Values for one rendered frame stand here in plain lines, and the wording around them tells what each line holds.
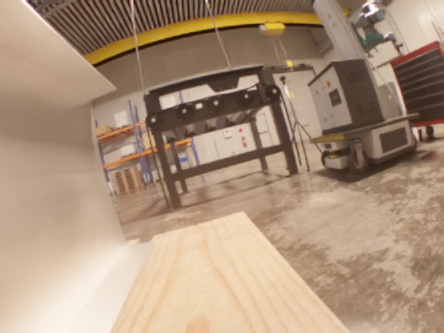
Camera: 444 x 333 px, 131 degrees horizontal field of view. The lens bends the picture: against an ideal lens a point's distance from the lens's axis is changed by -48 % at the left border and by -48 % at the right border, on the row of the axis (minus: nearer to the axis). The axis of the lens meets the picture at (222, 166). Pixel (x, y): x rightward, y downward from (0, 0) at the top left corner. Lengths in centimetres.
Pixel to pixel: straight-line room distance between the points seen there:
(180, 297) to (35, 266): 11
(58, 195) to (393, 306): 57
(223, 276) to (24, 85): 23
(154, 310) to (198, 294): 3
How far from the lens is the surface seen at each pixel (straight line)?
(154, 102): 194
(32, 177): 18
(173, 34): 909
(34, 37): 20
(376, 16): 202
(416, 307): 50
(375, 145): 151
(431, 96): 241
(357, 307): 49
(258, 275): 15
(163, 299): 16
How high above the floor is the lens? 38
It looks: 3 degrees down
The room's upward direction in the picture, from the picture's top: 15 degrees counter-clockwise
